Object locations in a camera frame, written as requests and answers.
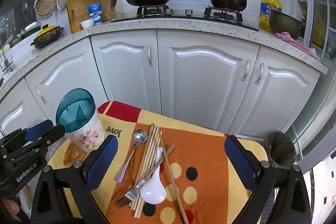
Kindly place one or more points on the green dish tub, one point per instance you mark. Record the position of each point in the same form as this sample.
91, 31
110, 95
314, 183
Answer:
29, 33

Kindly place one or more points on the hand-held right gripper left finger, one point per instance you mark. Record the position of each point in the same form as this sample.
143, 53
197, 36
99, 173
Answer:
101, 163

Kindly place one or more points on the yellow lidded casserole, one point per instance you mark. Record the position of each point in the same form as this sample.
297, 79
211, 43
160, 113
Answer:
48, 35

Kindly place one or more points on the wooden cutting board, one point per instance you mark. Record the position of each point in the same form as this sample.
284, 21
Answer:
77, 14

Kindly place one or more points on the wooden chopstick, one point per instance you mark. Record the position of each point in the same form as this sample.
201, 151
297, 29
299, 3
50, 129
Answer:
151, 155
148, 153
175, 184
159, 138
146, 150
168, 151

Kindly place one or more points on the kitchen window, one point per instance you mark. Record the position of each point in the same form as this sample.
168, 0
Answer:
15, 3

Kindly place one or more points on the person's left hand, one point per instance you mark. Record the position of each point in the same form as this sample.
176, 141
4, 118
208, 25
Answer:
9, 207

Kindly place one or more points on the pink cloth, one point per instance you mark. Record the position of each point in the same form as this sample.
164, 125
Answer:
286, 37

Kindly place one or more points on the metal faucet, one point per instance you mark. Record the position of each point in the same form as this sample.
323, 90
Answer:
5, 65

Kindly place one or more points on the yellow dishcloth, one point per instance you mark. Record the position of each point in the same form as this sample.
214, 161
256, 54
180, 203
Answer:
4, 47

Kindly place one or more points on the black gas stove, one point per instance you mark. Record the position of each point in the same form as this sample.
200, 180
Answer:
223, 15

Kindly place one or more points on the blue white bag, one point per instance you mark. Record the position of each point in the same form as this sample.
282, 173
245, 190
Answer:
95, 11

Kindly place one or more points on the white cabinet door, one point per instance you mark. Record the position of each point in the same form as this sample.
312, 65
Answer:
204, 82
278, 98
15, 111
123, 69
65, 74

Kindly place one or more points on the white-framed glass door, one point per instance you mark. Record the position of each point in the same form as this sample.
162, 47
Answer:
311, 16

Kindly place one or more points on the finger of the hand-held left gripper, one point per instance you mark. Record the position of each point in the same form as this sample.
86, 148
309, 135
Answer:
53, 133
38, 128

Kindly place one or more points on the small white bowl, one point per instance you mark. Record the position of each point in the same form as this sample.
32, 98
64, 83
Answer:
87, 24

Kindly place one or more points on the dark metal bowl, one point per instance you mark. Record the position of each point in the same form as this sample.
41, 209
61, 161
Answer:
284, 26

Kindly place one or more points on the floral utensil holder teal lid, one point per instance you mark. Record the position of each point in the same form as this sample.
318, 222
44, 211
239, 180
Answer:
86, 134

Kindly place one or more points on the yellow cooking oil bottle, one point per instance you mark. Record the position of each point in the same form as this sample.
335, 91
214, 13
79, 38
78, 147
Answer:
267, 8

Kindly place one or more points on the orange yellow printed mat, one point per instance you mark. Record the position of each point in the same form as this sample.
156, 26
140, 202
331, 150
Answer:
210, 161

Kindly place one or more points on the dark waste bin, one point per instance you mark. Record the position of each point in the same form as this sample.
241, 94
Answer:
282, 150

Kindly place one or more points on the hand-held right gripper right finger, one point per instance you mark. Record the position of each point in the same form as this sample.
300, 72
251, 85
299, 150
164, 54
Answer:
240, 163

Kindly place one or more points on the white ceramic spoon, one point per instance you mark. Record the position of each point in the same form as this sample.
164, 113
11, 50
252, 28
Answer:
153, 191

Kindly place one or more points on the wooden knife block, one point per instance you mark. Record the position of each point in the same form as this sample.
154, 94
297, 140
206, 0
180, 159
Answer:
108, 10

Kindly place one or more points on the bamboo steamer tray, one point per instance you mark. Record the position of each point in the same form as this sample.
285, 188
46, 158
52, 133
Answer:
45, 5

